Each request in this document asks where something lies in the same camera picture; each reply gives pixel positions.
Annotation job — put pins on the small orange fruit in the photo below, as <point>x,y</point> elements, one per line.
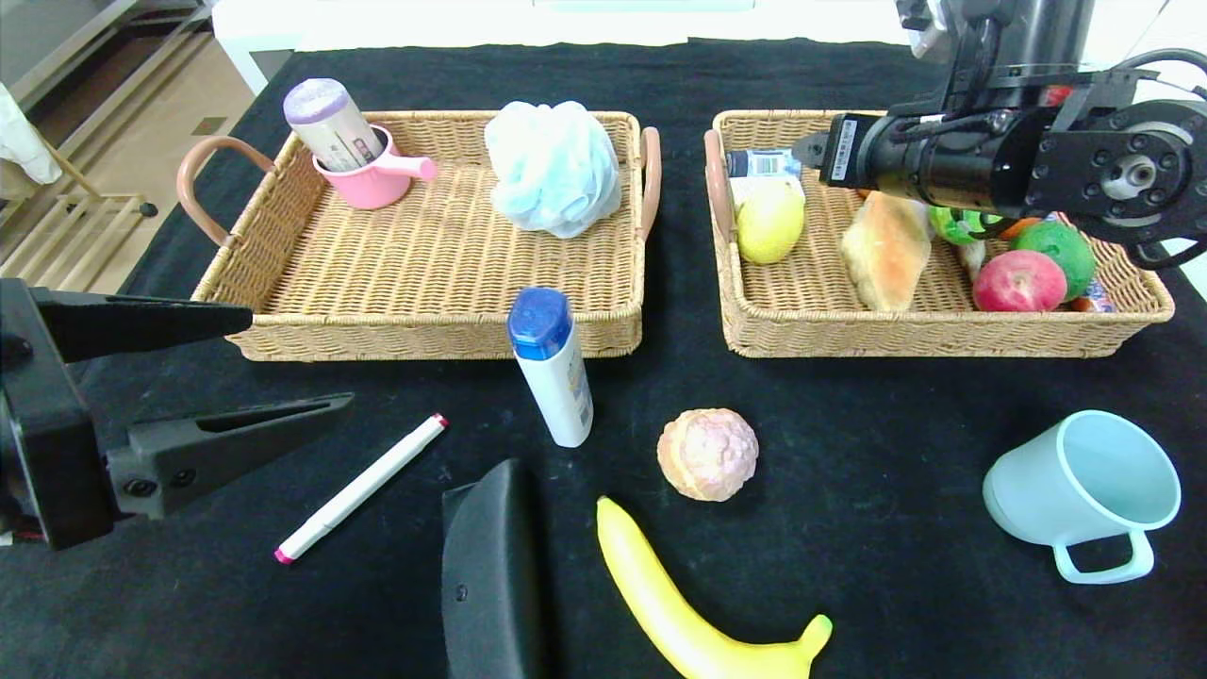
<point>1018,228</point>

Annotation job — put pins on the wicker basket with toiletries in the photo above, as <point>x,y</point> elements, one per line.
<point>424,255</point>

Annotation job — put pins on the green round fruit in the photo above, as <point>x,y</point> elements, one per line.
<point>1066,247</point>

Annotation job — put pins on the wooden rolling rack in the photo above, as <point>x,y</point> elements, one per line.
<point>104,199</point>

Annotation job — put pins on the grey metal shelf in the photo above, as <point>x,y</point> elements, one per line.
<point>57,38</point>

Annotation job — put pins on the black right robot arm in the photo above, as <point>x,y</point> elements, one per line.
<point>971,160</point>

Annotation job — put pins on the white juice carton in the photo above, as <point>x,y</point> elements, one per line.
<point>750,186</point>

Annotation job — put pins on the yellow banana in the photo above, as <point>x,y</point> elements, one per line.
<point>651,585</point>

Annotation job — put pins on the purple capped bottle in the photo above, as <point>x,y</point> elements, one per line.
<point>330,123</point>

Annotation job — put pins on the white hanging cloth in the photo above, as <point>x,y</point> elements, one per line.
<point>19,141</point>

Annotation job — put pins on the small blue labelled bottle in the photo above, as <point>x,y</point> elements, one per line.
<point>759,163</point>

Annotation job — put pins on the light blue bath loofah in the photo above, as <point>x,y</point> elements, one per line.
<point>552,170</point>

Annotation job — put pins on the yellow lemon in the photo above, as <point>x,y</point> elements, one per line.
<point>770,224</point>

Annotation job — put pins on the light teal mug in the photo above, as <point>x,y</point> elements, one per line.
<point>1084,481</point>

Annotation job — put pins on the white marker pink ends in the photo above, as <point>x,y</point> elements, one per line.
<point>363,486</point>

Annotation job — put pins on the small white toy vegetable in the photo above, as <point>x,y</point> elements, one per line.
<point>971,264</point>

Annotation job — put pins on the pink plastic cup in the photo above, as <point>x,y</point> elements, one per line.
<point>377,184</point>

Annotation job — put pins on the wicker basket with food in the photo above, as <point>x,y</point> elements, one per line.
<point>820,325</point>

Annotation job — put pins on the black table cloth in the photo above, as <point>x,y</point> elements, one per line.
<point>189,622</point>

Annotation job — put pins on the pink round bun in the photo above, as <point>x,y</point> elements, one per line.
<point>707,455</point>

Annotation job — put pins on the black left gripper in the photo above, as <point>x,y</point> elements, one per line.
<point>42,429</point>

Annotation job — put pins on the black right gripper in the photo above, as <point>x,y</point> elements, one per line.
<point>842,150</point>

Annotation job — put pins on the white bottle blue cap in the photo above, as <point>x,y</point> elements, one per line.
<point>561,387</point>

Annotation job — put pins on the black curved plastic object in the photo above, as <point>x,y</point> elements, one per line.
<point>490,585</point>

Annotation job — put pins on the red apple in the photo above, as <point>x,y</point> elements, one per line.
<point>1018,283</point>

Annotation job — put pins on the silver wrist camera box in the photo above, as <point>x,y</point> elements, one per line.
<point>924,28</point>

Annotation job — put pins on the golden bread loaf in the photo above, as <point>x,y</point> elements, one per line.
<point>886,250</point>

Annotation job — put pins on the green white napa cabbage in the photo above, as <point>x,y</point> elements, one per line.
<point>952,226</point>

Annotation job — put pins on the colourful snack wrapper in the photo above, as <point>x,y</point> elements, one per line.
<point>1094,302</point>

